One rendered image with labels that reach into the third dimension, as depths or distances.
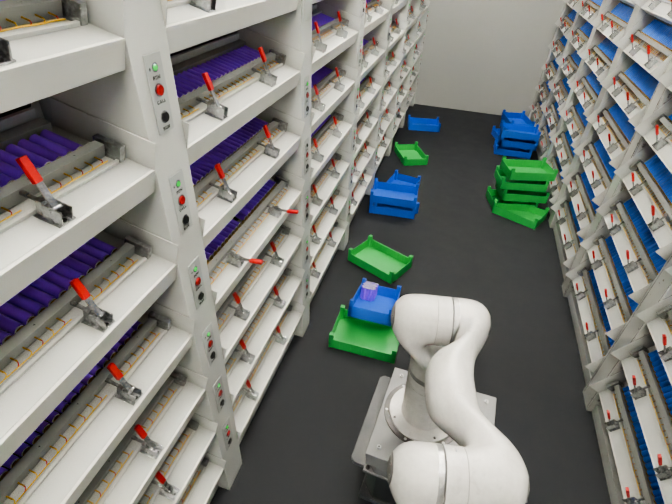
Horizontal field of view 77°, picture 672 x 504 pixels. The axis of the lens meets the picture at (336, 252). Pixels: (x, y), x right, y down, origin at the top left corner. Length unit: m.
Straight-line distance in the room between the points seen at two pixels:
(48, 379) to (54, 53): 0.44
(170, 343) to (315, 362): 0.99
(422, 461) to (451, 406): 0.13
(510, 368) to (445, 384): 1.20
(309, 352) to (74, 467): 1.22
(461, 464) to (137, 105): 0.76
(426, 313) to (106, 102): 0.75
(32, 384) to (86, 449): 0.20
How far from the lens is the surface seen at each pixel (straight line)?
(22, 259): 0.63
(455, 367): 0.91
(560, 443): 1.93
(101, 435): 0.91
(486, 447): 0.82
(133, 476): 1.09
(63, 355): 0.77
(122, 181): 0.75
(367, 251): 2.49
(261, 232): 1.29
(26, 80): 0.62
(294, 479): 1.64
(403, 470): 0.78
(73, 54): 0.66
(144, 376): 0.96
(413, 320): 1.01
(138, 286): 0.85
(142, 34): 0.75
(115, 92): 0.77
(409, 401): 1.25
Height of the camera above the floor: 1.48
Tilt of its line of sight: 37 degrees down
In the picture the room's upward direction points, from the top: 3 degrees clockwise
